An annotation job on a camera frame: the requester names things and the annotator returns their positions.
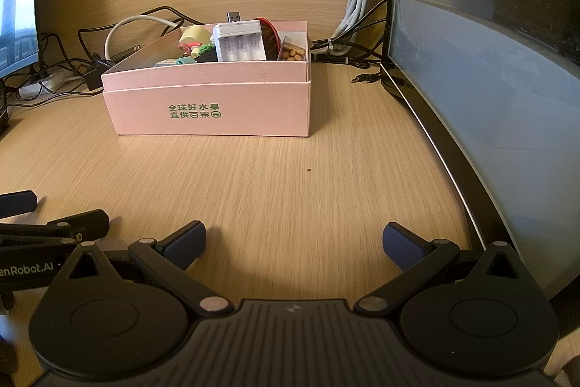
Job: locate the black power adapter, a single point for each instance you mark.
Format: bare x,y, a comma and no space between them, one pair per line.
95,76

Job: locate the white battery charger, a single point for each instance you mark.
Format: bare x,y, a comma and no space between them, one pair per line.
238,42

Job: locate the small printed card box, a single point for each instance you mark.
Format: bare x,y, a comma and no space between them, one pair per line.
165,62

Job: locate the white power strip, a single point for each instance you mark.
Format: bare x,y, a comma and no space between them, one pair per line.
34,90

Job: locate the teal toy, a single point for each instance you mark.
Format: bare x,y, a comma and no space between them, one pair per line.
185,61

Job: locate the green and black toy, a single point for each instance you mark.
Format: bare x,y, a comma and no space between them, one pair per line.
207,54

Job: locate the black flat device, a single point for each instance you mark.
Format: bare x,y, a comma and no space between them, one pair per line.
127,54

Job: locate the pink cardboard box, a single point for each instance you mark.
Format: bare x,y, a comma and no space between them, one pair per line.
204,115

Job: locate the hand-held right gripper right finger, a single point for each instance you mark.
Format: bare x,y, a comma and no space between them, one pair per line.
403,246

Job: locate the clear packet of beans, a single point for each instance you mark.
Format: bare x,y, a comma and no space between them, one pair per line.
292,51

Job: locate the cream rounded block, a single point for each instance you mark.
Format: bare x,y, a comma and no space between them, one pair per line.
195,34

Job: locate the red woven ball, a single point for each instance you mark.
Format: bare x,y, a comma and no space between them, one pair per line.
269,40

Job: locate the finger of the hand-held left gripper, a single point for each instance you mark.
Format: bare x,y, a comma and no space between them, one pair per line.
86,223
18,203

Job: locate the black usb stick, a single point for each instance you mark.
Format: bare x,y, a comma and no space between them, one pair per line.
234,17

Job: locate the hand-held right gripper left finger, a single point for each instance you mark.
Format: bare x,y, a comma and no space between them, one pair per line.
183,244

